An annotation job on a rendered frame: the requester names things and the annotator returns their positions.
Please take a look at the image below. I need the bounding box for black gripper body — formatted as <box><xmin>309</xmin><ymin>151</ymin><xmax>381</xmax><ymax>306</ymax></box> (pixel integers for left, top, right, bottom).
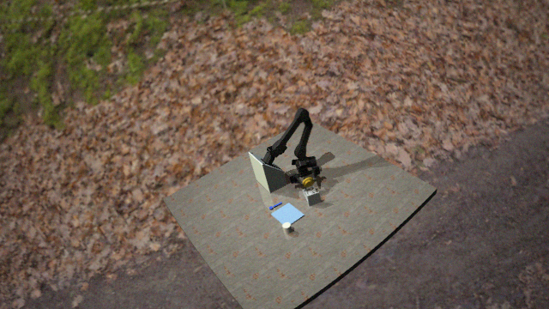
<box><xmin>289</xmin><ymin>166</ymin><xmax>320</xmax><ymax>184</ymax></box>

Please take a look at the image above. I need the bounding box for light blue square mat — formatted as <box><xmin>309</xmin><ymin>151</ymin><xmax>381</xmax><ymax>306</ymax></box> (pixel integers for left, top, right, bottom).
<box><xmin>271</xmin><ymin>203</ymin><xmax>304</xmax><ymax>225</ymax></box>

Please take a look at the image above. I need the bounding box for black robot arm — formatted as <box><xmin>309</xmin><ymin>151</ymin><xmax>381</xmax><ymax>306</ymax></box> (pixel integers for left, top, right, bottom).
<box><xmin>261</xmin><ymin>108</ymin><xmax>317</xmax><ymax>171</ymax></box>

